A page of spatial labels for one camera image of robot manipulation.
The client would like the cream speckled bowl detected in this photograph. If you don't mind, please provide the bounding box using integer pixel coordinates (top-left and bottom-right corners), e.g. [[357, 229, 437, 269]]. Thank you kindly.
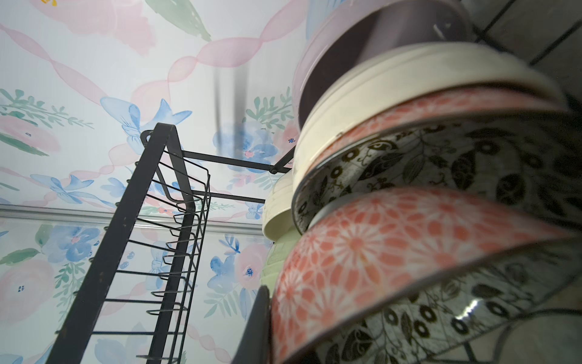
[[262, 171, 293, 241]]

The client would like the light green bowl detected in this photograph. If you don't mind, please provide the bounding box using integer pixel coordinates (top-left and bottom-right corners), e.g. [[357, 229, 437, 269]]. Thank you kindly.
[[260, 226, 301, 297]]

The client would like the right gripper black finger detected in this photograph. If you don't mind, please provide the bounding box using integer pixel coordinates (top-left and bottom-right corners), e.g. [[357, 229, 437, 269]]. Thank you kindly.
[[231, 285, 271, 364]]

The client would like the black floral bowl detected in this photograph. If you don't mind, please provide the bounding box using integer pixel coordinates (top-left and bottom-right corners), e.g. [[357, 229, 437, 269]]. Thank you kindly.
[[292, 87, 581, 231], [271, 187, 574, 363]]

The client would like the black wire dish rack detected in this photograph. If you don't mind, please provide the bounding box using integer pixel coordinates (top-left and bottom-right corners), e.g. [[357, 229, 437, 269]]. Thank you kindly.
[[45, 0, 582, 364]]

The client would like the lavender bowl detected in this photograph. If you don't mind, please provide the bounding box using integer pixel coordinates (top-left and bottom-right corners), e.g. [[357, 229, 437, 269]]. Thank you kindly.
[[292, 0, 472, 127]]

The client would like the cream white bowl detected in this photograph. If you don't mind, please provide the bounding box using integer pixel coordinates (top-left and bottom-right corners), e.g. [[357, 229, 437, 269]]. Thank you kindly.
[[293, 42, 567, 189]]

